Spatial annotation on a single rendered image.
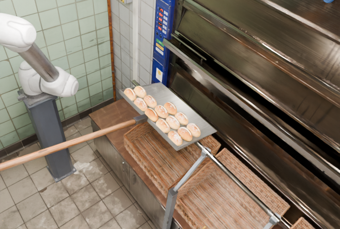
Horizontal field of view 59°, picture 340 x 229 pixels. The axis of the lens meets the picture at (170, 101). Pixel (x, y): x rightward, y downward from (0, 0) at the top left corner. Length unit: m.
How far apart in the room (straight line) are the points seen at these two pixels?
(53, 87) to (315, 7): 1.49
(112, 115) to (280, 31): 1.61
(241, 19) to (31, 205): 2.28
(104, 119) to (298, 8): 1.76
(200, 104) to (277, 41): 0.85
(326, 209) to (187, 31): 1.32
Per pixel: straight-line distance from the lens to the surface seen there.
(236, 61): 1.77
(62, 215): 2.84
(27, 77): 2.11
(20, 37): 1.53
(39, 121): 2.35
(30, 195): 3.00
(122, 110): 2.66
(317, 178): 1.84
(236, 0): 1.68
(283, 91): 1.65
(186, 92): 2.25
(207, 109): 2.15
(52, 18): 2.61
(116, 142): 2.44
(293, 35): 1.52
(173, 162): 2.34
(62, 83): 1.98
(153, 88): 2.02
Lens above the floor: 2.54
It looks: 45 degrees down
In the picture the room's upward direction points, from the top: 7 degrees clockwise
